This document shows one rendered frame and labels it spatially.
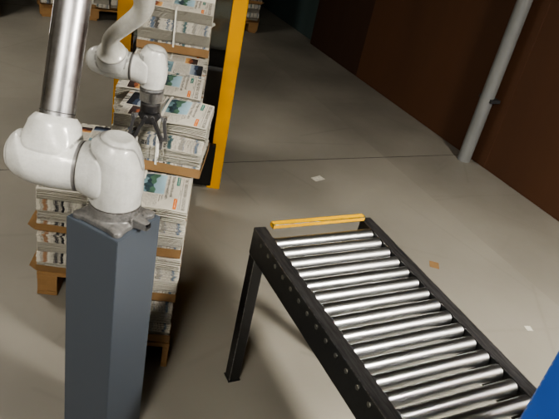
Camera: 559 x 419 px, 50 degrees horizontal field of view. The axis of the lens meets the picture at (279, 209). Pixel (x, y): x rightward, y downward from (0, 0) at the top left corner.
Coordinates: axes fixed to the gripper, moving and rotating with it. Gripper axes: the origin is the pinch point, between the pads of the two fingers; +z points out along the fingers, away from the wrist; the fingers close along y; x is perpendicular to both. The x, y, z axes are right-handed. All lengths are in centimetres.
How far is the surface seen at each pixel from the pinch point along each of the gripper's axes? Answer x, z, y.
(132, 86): -38.6, -10.1, 12.0
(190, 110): -21.7, -10.3, -14.4
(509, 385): 93, 16, -123
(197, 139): -4.7, -5.3, -19.2
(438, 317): 64, 16, -109
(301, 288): 57, 16, -61
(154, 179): 0.7, 13.1, -4.1
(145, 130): -6.6, -5.0, 1.6
